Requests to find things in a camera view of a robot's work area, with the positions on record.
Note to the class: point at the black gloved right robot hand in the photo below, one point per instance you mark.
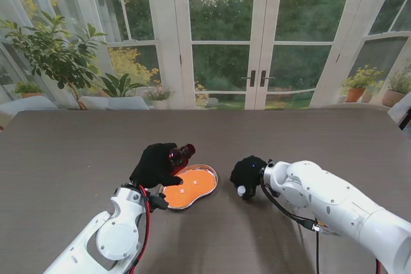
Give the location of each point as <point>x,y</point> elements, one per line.
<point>248,171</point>

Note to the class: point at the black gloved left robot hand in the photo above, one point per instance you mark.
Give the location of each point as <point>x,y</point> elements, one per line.
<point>154,165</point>

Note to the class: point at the white ribbed bottle cap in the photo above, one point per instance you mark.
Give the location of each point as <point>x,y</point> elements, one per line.
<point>240,191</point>

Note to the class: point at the red transparent sample bottle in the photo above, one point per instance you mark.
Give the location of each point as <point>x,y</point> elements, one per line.
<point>187,151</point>

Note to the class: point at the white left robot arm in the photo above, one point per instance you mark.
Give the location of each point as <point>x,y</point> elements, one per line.
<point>117,238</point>

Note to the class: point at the kidney steel tray orange liner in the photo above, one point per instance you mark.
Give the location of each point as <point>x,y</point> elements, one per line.
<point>200,190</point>

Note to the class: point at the printed garden window backdrop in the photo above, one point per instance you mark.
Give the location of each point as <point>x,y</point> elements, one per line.
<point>221,30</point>

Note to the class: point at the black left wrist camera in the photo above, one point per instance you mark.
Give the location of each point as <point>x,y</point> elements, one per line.
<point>159,201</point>

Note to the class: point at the white panel with black frame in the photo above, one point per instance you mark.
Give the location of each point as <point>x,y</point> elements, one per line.
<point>401,110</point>

